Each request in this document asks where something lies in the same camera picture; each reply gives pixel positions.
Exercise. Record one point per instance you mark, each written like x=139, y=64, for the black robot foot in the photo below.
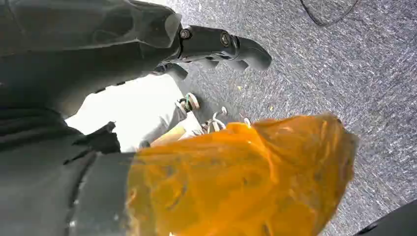
x=394, y=221

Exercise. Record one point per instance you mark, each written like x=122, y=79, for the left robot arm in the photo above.
x=26, y=128

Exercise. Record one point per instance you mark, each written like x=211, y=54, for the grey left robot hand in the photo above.
x=81, y=39

